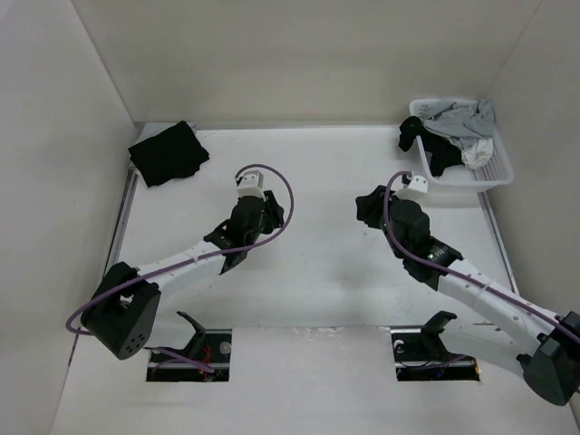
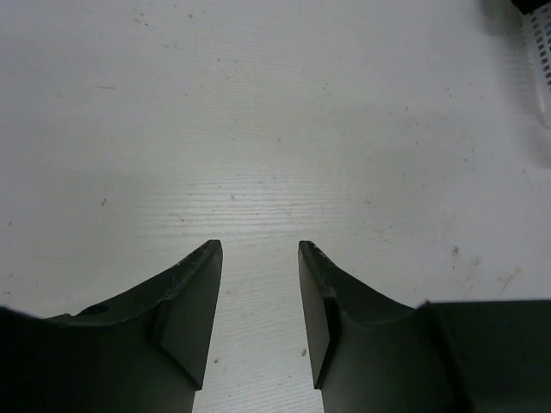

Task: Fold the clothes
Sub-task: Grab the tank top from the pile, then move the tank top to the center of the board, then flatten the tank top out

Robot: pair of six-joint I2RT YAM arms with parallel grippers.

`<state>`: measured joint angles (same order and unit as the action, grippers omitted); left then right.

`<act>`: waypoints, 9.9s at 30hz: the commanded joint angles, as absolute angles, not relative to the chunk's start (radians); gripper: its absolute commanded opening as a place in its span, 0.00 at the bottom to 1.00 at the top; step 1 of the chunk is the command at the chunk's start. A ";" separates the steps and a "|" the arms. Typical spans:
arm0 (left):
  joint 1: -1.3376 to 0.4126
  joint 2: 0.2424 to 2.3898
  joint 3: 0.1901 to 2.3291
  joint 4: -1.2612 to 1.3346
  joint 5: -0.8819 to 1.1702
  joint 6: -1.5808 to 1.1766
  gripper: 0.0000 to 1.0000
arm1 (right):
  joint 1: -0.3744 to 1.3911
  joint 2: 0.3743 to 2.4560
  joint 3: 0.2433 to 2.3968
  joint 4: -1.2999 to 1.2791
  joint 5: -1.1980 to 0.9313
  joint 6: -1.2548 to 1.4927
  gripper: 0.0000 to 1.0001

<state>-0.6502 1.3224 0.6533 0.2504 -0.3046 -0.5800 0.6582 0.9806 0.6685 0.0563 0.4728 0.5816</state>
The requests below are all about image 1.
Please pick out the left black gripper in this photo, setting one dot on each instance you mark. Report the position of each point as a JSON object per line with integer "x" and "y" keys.
{"x": 274, "y": 213}

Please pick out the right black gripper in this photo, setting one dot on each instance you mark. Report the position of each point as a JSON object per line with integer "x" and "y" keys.
{"x": 366, "y": 203}

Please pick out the grey tank top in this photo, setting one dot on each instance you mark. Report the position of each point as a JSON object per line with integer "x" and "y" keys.
{"x": 463, "y": 124}

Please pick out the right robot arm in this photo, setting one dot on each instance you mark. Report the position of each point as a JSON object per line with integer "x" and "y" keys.
{"x": 537, "y": 345}

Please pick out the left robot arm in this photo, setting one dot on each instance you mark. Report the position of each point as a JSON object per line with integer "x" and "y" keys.
{"x": 135, "y": 304}

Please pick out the black tank top in basket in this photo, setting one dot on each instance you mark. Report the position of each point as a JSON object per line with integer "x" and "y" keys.
{"x": 443, "y": 154}

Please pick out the white tank top in basket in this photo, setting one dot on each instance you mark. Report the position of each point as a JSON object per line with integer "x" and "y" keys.
{"x": 478, "y": 155}

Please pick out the folded black tank top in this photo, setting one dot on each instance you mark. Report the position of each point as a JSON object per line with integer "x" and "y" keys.
{"x": 174, "y": 153}

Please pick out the white plastic basket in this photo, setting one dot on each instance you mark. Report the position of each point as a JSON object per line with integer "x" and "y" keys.
{"x": 496, "y": 172}

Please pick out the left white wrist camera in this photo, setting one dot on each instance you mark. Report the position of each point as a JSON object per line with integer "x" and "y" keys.
{"x": 251, "y": 184}

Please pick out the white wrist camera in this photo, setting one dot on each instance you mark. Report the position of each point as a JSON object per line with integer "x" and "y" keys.
{"x": 251, "y": 184}
{"x": 413, "y": 182}

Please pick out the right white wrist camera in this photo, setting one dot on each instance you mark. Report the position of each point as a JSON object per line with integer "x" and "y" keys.
{"x": 413, "y": 182}

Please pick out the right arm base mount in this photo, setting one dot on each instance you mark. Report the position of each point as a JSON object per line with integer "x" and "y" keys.
{"x": 420, "y": 355}

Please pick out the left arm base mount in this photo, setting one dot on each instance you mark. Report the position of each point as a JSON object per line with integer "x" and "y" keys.
{"x": 210, "y": 347}

